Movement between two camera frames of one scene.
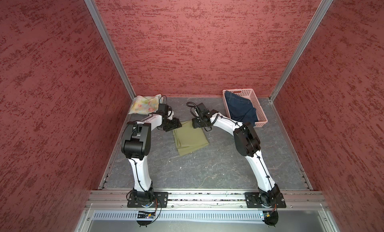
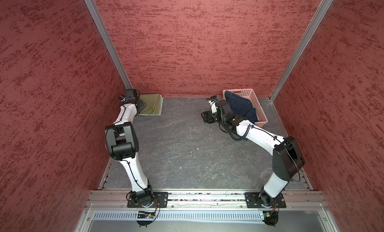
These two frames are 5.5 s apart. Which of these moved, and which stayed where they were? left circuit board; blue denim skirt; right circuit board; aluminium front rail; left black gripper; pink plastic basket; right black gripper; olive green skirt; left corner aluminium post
Moved: left black gripper; right black gripper; olive green skirt
Stayed: aluminium front rail; pink plastic basket; left corner aluminium post; right circuit board; left circuit board; blue denim skirt
